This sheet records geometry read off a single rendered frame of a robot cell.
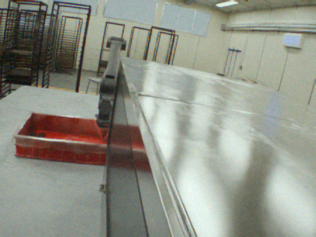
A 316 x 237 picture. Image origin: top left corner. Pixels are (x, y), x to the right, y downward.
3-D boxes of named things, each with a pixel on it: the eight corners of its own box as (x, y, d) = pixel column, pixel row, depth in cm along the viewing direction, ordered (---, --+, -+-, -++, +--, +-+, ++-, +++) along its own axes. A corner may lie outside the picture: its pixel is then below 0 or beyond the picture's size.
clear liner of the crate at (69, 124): (28, 127, 120) (29, 110, 117) (115, 136, 134) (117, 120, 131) (10, 156, 89) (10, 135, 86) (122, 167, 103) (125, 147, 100)
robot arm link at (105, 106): (120, 82, 106) (101, 79, 104) (120, 87, 95) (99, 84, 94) (116, 107, 110) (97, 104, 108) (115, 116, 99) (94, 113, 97)
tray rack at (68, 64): (53, 73, 695) (61, 15, 643) (58, 70, 750) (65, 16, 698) (72, 75, 707) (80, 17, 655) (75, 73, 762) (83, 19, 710)
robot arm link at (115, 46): (125, 46, 134) (106, 43, 132) (127, 37, 130) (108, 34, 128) (119, 96, 105) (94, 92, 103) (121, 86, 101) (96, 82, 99)
